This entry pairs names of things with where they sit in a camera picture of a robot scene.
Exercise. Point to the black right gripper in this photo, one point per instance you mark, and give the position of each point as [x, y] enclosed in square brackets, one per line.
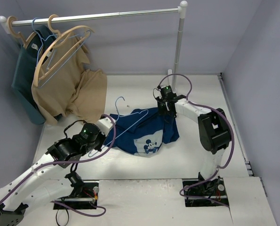
[165, 107]

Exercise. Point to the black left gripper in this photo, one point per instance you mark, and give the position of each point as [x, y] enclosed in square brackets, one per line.
[100, 140]

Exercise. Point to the light blue wire hanger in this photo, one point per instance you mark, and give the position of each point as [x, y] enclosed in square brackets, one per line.
[44, 34]
[144, 112]
[54, 55]

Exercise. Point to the blue Mickey Mouse t-shirt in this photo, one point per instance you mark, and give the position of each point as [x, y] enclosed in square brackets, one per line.
[146, 137]

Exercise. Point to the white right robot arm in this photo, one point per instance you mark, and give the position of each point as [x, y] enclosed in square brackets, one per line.
[214, 132]

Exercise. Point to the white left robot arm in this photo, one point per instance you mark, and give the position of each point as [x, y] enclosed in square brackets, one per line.
[54, 175]

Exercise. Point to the beige hanging shirt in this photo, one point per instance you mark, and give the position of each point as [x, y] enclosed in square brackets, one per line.
[74, 89]

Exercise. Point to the wooden hanger with beige shirt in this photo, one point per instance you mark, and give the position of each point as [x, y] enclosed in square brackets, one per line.
[61, 39]

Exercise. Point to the dark teal hanging shirt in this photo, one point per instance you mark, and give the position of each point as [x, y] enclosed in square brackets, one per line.
[23, 78]

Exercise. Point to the silver clothes rack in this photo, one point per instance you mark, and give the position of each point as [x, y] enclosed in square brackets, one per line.
[181, 10]

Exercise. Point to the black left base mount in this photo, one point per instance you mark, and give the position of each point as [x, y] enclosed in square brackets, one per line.
[84, 195]

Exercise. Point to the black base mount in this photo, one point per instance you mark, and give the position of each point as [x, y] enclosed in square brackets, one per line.
[210, 194]
[84, 195]

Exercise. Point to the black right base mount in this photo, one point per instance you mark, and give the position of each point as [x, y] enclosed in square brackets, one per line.
[210, 194]

